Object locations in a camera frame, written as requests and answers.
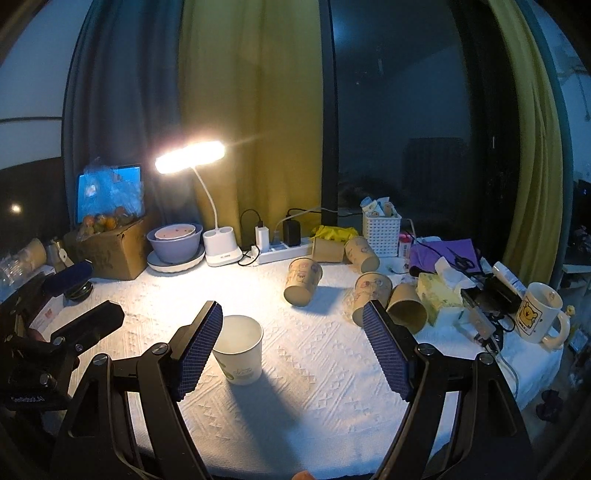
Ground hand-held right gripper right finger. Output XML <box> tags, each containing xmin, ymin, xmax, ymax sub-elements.
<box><xmin>361</xmin><ymin>299</ymin><xmax>536</xmax><ymax>480</ymax></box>

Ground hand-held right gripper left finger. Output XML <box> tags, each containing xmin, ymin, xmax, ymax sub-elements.
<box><xmin>50</xmin><ymin>300</ymin><xmax>225</xmax><ymax>480</ymax></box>

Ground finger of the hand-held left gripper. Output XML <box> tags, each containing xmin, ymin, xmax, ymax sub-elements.
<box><xmin>50</xmin><ymin>299</ymin><xmax>126</xmax><ymax>357</ymax></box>
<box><xmin>0</xmin><ymin>260</ymin><xmax>95</xmax><ymax>324</ymax></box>

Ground brown printed paper cup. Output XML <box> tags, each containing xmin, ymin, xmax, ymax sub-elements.
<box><xmin>352</xmin><ymin>272</ymin><xmax>393</xmax><ymax>326</ymax></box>
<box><xmin>344</xmin><ymin>236</ymin><xmax>381</xmax><ymax>274</ymax></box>
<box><xmin>283</xmin><ymin>257</ymin><xmax>323</xmax><ymax>307</ymax></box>
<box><xmin>386</xmin><ymin>282</ymin><xmax>429</xmax><ymax>334</ymax></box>

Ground white paper cup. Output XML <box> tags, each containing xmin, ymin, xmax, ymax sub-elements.
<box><xmin>212</xmin><ymin>314</ymin><xmax>264</xmax><ymax>387</ymax></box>

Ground black round lid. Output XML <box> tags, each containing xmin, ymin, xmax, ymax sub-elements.
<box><xmin>64</xmin><ymin>281</ymin><xmax>94</xmax><ymax>302</ymax></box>

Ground clear plastic cups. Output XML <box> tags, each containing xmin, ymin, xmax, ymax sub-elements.
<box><xmin>0</xmin><ymin>237</ymin><xmax>48</xmax><ymax>289</ymax></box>

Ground cardboard box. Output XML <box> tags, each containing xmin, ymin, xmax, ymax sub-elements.
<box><xmin>64</xmin><ymin>214</ymin><xmax>156</xmax><ymax>281</ymax></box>

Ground bag of fruits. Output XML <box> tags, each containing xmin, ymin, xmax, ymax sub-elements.
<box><xmin>75</xmin><ymin>205</ymin><xmax>141</xmax><ymax>238</ymax></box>

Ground yellow tissue box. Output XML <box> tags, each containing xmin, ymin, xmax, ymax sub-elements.
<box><xmin>416</xmin><ymin>257</ymin><xmax>477</xmax><ymax>327</ymax></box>

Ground white textured tablecloth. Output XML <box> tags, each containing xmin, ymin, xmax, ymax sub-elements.
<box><xmin>28</xmin><ymin>231</ymin><xmax>570</xmax><ymax>468</ymax></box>

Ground white plate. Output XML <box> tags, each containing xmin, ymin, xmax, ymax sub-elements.
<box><xmin>147</xmin><ymin>244</ymin><xmax>206</xmax><ymax>274</ymax></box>

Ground white desk lamp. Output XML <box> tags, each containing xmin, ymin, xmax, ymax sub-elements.
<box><xmin>154</xmin><ymin>140</ymin><xmax>242</xmax><ymax>268</ymax></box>

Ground purple bowl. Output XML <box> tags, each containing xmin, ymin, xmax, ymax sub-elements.
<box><xmin>146</xmin><ymin>222</ymin><xmax>204</xmax><ymax>263</ymax></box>

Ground purple cloth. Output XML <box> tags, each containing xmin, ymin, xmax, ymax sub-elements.
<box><xmin>408</xmin><ymin>238</ymin><xmax>482</xmax><ymax>277</ymax></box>

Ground pink bowl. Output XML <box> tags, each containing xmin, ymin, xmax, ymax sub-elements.
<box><xmin>154</xmin><ymin>224</ymin><xmax>197</xmax><ymax>241</ymax></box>

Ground white plastic basket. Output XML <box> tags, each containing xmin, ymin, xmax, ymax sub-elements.
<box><xmin>362</xmin><ymin>211</ymin><xmax>403</xmax><ymax>258</ymax></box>

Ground small brown box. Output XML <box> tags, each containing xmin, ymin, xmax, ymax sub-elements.
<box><xmin>311</xmin><ymin>236</ymin><xmax>346</xmax><ymax>263</ymax></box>

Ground black electronic device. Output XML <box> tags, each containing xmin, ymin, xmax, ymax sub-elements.
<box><xmin>461</xmin><ymin>276</ymin><xmax>526</xmax><ymax>318</ymax></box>

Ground yellow rubber gloves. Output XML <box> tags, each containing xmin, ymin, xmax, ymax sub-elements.
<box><xmin>311</xmin><ymin>224</ymin><xmax>360</xmax><ymax>244</ymax></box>

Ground white power strip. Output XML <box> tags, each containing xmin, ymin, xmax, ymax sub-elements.
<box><xmin>256</xmin><ymin>243</ymin><xmax>315</xmax><ymax>265</ymax></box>

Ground white tube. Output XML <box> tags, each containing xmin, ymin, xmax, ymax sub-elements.
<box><xmin>491</xmin><ymin>261</ymin><xmax>528</xmax><ymax>297</ymax></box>

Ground packets in basket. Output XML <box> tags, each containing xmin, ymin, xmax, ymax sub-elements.
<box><xmin>359</xmin><ymin>196</ymin><xmax>399</xmax><ymax>219</ymax></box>

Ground white bear mug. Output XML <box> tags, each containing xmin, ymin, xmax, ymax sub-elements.
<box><xmin>514</xmin><ymin>282</ymin><xmax>571</xmax><ymax>348</ymax></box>

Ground grey curtain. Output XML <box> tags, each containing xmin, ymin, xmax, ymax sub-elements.
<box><xmin>61</xmin><ymin>0</ymin><xmax>186</xmax><ymax>228</ymax></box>

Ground yellow curtain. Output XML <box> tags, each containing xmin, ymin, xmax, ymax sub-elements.
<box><xmin>177</xmin><ymin>0</ymin><xmax>325</xmax><ymax>237</ymax></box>
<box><xmin>486</xmin><ymin>0</ymin><xmax>567</xmax><ymax>274</ymax></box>

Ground black charger cable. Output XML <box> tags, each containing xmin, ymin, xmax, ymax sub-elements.
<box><xmin>237</xmin><ymin>209</ymin><xmax>265</xmax><ymax>268</ymax></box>

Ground white charger cable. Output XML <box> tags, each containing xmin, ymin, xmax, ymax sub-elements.
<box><xmin>274</xmin><ymin>206</ymin><xmax>340</xmax><ymax>245</ymax></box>

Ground black window frame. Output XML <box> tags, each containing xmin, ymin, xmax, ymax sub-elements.
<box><xmin>318</xmin><ymin>0</ymin><xmax>340</xmax><ymax>213</ymax></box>

